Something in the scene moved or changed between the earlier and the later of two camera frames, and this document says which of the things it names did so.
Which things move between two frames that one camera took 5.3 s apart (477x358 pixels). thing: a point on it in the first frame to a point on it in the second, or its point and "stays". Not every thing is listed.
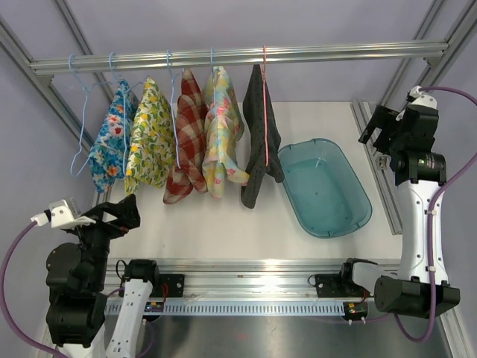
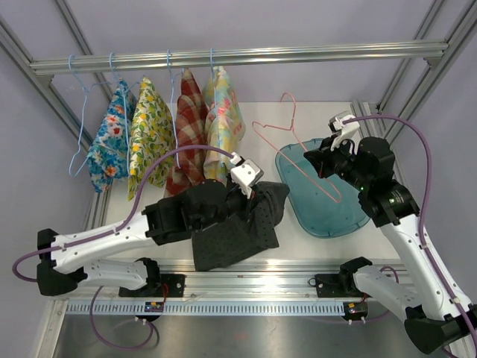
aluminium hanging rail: [411, 51] stays
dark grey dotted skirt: [263, 139] to [239, 236]
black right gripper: [381, 117] to [322, 158]
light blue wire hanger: [171, 80] stays
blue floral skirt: [108, 153] stays
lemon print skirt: [151, 157] stays
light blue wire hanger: [212, 63] stays
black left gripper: [126, 210] to [248, 204]
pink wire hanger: [264, 66] to [294, 118]
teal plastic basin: [325, 189] stays
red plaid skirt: [190, 166] stays
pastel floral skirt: [223, 128] stays
